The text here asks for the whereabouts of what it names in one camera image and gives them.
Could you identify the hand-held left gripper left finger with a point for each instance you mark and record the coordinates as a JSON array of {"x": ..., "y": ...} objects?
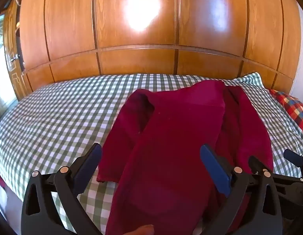
[{"x": 89, "y": 166}]

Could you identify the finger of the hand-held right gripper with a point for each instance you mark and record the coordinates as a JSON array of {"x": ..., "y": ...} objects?
[
  {"x": 294, "y": 159},
  {"x": 255, "y": 164}
]

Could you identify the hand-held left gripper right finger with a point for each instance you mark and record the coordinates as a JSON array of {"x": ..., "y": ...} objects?
[{"x": 215, "y": 169}]

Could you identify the dark red sweater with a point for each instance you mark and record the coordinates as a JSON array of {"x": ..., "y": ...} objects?
[{"x": 171, "y": 132}]

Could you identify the person's left hand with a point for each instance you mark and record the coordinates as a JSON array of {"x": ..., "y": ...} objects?
[{"x": 141, "y": 230}]

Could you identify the multicolour checked pillow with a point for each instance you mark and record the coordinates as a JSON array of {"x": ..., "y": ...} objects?
[{"x": 293, "y": 110}]

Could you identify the green checked bedsheet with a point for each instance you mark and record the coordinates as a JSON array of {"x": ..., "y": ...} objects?
[{"x": 56, "y": 117}]

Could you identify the carved wooden door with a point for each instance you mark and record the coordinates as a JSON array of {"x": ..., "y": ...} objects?
[{"x": 16, "y": 83}]

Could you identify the wooden wardrobe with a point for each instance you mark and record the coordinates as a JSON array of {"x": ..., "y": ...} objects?
[{"x": 141, "y": 61}]

